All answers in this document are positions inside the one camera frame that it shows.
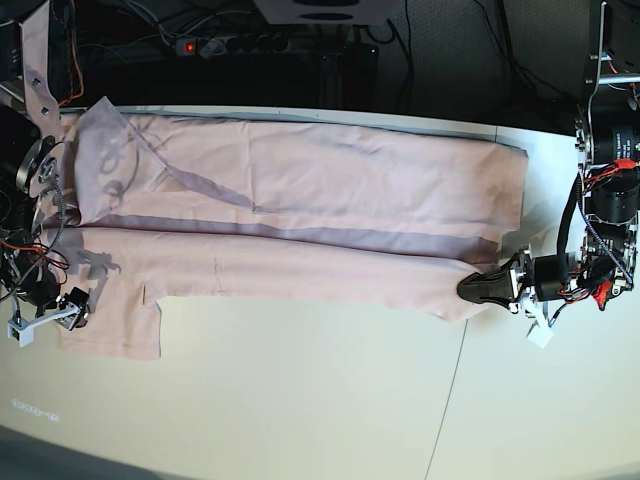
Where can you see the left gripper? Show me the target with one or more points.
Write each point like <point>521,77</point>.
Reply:
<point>599,271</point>

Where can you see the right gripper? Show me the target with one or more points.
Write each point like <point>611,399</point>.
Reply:
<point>35,274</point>

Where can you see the pink T-shirt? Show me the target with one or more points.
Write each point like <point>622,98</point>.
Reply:
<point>161,206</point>

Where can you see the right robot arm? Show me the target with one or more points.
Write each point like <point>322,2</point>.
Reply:
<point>31,148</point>

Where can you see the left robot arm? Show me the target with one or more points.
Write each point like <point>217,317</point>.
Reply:
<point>598,237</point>

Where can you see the white table sticker label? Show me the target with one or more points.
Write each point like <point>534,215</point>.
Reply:
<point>34,410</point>

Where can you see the black power adapter box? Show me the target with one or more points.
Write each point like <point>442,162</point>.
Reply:
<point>359,76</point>

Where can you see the white power strip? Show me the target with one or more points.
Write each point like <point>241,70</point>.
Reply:
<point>211,46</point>

